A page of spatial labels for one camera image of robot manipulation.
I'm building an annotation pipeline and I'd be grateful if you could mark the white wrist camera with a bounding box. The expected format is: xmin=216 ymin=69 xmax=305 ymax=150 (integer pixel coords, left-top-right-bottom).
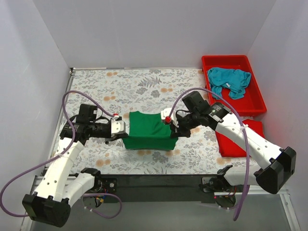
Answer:
xmin=110 ymin=114 xmax=126 ymax=136
xmin=160 ymin=108 xmax=178 ymax=127

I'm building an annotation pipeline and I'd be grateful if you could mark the green t shirt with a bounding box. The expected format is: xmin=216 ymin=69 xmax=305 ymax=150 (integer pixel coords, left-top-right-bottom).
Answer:
xmin=123 ymin=111 xmax=178 ymax=151

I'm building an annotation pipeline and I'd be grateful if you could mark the red plastic bin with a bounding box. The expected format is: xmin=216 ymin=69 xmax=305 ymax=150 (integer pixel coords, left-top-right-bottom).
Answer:
xmin=201 ymin=55 xmax=267 ymax=117

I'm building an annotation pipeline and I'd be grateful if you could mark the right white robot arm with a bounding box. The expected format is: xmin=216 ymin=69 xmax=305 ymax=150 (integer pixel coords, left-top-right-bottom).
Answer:
xmin=161 ymin=88 xmax=296 ymax=194

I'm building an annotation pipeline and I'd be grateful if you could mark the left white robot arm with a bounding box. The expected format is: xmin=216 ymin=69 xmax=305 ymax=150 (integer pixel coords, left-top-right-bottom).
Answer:
xmin=22 ymin=104 xmax=128 ymax=227

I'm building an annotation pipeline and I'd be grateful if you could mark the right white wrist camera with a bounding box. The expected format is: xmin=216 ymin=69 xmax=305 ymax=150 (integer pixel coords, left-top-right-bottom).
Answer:
xmin=160 ymin=108 xmax=178 ymax=127

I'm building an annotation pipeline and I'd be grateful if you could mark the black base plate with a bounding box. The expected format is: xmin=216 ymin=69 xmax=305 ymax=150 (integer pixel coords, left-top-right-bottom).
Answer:
xmin=74 ymin=174 xmax=247 ymax=204

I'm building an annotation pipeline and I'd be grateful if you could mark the folded red t shirt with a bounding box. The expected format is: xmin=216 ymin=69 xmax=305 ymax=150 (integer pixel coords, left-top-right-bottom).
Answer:
xmin=216 ymin=119 xmax=265 ymax=158

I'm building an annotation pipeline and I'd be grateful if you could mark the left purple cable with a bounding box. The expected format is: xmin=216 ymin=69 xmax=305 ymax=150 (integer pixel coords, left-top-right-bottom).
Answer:
xmin=0 ymin=90 xmax=123 ymax=219

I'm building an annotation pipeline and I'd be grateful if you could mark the blue t shirt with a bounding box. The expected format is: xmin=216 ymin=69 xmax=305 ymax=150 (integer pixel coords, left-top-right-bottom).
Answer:
xmin=207 ymin=67 xmax=252 ymax=100

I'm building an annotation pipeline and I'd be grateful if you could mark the aluminium rail frame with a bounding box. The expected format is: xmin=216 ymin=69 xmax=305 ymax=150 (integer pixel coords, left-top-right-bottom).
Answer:
xmin=21 ymin=173 xmax=287 ymax=231

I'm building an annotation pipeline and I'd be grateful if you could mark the floral table cloth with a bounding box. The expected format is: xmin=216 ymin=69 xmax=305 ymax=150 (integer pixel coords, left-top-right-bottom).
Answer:
xmin=65 ymin=69 xmax=257 ymax=174

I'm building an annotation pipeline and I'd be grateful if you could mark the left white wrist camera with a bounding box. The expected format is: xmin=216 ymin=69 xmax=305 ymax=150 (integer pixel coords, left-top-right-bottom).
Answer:
xmin=110 ymin=114 xmax=126 ymax=136

